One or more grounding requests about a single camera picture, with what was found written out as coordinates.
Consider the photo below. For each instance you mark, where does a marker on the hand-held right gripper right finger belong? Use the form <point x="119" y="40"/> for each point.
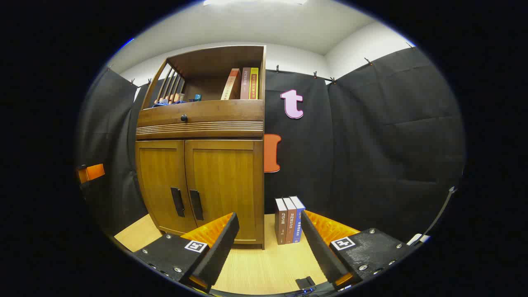
<point x="319" y="251"/>

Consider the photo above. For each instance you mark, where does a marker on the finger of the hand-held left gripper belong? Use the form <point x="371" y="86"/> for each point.
<point x="91" y="172"/>

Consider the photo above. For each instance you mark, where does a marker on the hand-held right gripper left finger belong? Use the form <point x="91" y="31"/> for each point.
<point x="218" y="251"/>

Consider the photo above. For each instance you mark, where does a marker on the wooden cabinet door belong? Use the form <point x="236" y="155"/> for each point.
<point x="159" y="181"/>
<point x="227" y="181"/>

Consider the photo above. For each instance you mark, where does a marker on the wooden double-door shoe cabinet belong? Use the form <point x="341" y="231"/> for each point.
<point x="214" y="62"/>

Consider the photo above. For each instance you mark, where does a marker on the blue book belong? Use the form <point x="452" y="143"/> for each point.
<point x="298" y="218"/>

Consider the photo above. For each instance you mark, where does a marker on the rust brown book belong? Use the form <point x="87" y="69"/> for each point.
<point x="291" y="222"/>

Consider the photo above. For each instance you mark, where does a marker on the dark brown book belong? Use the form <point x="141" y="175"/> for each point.
<point x="281" y="222"/>

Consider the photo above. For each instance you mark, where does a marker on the blue cloth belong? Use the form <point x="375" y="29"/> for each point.
<point x="165" y="103"/>

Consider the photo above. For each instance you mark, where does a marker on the black backdrop cloth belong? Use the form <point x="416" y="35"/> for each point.
<point x="371" y="144"/>

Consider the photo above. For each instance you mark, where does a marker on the yellow book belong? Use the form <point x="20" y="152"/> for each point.
<point x="254" y="84"/>

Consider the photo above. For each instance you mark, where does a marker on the ceiling light panel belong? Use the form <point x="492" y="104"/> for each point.
<point x="255" y="2"/>

